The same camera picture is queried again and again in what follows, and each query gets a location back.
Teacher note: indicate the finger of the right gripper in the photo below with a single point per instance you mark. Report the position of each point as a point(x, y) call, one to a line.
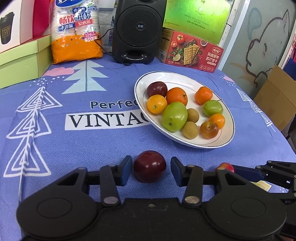
point(250, 174)

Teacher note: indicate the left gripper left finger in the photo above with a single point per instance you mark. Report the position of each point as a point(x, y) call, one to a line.
point(110, 178)

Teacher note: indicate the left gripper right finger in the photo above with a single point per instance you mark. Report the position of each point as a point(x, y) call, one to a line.
point(191, 177)

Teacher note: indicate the dark red plum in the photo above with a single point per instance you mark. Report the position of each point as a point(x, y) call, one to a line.
point(149, 166)

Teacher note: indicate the brown longan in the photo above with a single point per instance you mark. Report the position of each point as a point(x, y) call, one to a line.
point(193, 115)
point(190, 130)

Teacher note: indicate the red-orange plum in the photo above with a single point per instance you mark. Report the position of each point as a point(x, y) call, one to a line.
point(209, 129)

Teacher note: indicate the small orange mandarin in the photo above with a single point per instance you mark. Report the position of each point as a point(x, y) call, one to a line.
point(218, 119)

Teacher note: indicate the large green fruit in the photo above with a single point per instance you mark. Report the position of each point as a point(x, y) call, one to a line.
point(174, 116)

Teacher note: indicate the small orange kumquat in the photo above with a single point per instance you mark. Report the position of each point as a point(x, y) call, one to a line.
point(156, 104)

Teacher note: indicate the large orange mandarin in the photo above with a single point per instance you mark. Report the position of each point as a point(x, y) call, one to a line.
point(176, 94)

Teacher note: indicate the dark purple plum top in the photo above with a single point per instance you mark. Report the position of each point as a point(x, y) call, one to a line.
point(155, 88)

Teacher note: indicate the blue printed tablecloth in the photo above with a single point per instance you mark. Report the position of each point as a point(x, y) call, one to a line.
point(84, 114)

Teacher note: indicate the cardboard box on floor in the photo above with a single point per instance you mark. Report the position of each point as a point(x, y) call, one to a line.
point(276, 98)

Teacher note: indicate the red cracker box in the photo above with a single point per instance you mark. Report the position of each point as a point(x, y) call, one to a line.
point(183, 50)

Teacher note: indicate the light green shoe box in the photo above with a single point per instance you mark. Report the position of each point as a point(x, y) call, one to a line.
point(26, 62)

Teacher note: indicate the orange paper cup pack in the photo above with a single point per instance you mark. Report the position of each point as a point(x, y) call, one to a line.
point(75, 30)

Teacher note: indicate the black speaker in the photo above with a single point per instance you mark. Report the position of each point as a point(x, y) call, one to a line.
point(137, 29)

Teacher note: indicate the shiny green gift box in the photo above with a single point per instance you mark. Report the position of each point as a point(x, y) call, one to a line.
point(205, 19)

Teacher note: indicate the pink tote bag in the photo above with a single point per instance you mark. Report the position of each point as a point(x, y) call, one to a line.
point(40, 17)

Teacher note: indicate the white cup box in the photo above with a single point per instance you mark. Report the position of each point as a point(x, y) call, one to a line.
point(16, 23)

